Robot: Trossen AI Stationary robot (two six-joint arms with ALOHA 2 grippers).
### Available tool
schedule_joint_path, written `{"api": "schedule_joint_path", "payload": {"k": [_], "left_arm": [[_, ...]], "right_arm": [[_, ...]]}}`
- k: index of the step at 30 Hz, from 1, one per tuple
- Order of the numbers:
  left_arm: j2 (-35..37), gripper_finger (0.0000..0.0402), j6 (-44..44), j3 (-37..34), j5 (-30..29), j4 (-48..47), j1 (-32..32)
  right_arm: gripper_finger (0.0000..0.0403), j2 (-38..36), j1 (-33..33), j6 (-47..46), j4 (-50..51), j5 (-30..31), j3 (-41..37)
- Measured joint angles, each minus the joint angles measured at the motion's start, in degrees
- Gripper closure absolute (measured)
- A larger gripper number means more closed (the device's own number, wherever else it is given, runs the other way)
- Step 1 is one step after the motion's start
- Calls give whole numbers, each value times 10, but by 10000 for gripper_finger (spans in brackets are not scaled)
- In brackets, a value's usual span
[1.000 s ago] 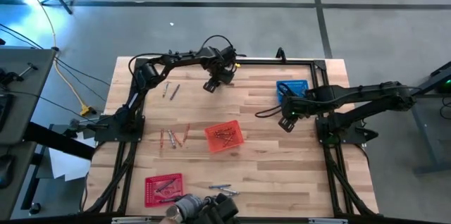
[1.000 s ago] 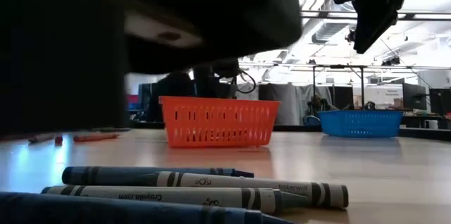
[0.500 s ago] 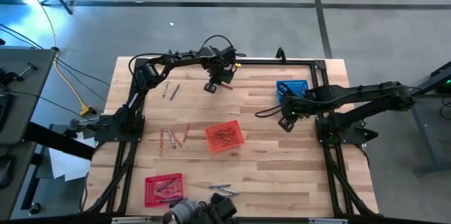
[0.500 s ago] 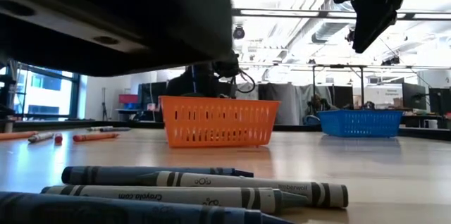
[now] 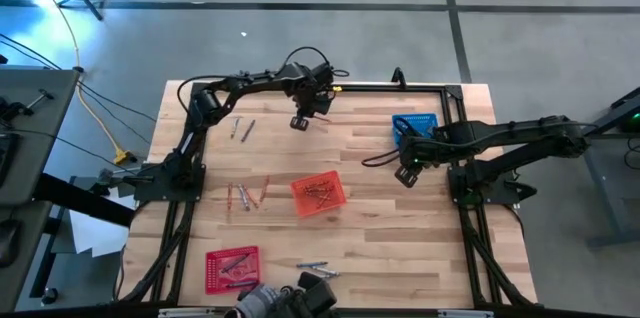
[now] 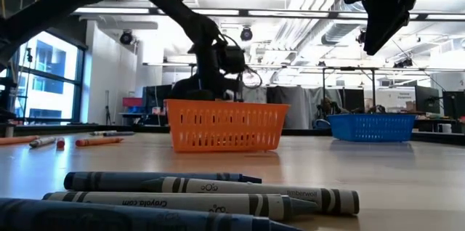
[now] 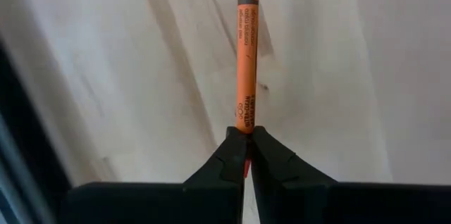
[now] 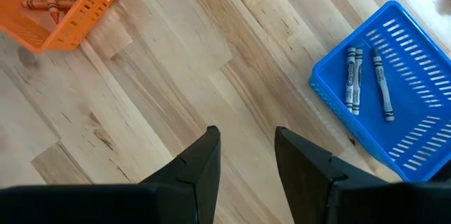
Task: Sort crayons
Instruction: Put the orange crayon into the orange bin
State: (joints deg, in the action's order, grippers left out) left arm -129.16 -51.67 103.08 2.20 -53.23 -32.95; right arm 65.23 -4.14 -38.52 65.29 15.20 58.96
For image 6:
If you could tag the thin black tripod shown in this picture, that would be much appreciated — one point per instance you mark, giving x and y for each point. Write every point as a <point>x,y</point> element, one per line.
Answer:
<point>108,109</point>

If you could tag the blue plastic basket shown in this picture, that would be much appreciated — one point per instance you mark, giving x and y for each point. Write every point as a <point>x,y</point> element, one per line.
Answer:
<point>370,117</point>

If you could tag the blue storage bin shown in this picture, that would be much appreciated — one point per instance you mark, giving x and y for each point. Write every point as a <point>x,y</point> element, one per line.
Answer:
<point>135,110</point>

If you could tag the orange plastic basket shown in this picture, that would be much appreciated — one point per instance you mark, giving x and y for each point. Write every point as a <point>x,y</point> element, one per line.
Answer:
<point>225,104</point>

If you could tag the gray fabric cover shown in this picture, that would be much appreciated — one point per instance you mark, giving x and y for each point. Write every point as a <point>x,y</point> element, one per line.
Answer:
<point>290,107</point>

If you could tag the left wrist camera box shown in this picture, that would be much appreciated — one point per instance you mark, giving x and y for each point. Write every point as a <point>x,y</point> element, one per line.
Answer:
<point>232,59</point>

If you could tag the silver ventilation duct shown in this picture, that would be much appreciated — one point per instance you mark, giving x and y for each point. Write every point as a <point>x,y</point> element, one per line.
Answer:
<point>338,33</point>

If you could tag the black ceiling light track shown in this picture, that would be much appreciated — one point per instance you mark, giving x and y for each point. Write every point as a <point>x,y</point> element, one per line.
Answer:
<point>243,12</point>

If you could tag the black ceiling spotlight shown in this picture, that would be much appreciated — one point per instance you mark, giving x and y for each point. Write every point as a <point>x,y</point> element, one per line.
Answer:
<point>361,36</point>
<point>126,37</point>
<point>246,34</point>

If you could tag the white sign board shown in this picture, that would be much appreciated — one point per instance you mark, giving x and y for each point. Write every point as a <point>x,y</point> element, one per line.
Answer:
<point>396,100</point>

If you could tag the window with dark frame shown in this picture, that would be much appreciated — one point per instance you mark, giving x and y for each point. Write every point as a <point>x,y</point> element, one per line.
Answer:
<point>54,56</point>

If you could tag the red storage bin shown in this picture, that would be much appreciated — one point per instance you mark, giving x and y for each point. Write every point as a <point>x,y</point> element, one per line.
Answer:
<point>132,102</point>

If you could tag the black metal stand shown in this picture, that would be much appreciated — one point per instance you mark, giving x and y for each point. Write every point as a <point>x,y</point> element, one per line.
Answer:
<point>348,68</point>

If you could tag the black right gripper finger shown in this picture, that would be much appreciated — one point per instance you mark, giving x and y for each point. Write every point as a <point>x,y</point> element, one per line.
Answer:
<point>381,27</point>

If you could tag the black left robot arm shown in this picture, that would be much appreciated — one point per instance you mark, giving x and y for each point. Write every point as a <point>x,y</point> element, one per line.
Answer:
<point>181,13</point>

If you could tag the white cup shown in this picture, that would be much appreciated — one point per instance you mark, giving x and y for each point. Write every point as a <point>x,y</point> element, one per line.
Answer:
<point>445,128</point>

